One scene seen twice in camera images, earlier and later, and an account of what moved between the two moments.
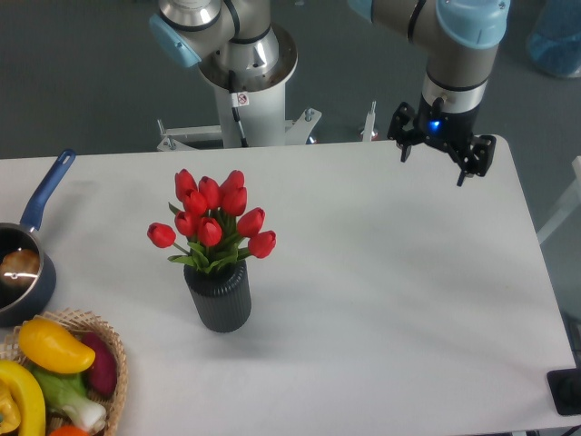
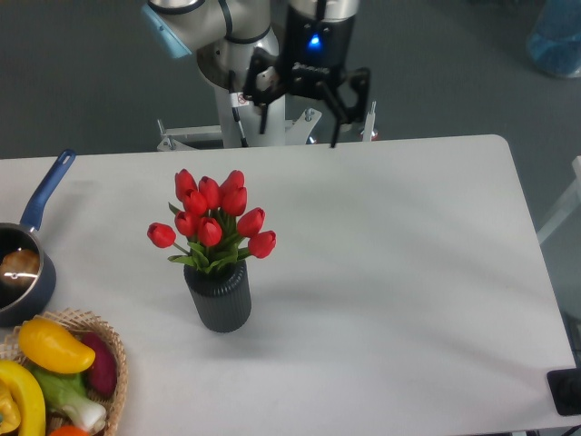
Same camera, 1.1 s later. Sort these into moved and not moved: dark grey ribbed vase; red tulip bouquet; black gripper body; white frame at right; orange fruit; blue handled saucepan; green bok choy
Moved: black gripper body
Not moved: orange fruit; red tulip bouquet; dark grey ribbed vase; green bok choy; white frame at right; blue handled saucepan
